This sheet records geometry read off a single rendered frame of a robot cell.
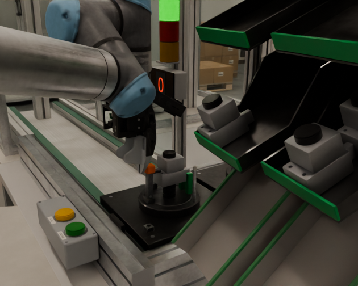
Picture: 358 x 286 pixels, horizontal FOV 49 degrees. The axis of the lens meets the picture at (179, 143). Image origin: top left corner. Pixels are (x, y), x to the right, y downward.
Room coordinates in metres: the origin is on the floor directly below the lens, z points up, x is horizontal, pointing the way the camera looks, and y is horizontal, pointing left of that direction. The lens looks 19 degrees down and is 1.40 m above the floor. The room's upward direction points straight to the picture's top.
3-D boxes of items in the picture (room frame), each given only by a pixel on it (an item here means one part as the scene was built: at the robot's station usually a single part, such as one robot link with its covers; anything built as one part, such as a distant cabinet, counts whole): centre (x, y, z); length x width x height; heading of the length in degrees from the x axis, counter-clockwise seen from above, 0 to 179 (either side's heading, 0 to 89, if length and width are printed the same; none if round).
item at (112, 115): (0.76, 0.10, 1.21); 0.09 x 0.08 x 0.12; 123
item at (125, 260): (0.96, 0.30, 0.91); 0.89 x 0.06 x 0.11; 33
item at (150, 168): (0.79, 0.06, 1.04); 0.04 x 0.02 x 0.08; 123
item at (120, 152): (0.77, 0.10, 1.11); 0.06 x 0.03 x 0.09; 123
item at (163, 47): (1.03, 0.03, 1.28); 0.05 x 0.05 x 0.05
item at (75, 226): (0.70, 0.21, 0.96); 0.04 x 0.04 x 0.02
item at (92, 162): (1.07, 0.16, 0.91); 0.84 x 0.28 x 0.10; 33
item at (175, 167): (0.81, 0.01, 1.06); 0.08 x 0.04 x 0.07; 123
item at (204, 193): (0.81, 0.02, 0.96); 0.24 x 0.24 x 0.02; 33
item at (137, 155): (0.75, 0.09, 1.11); 0.06 x 0.03 x 0.09; 123
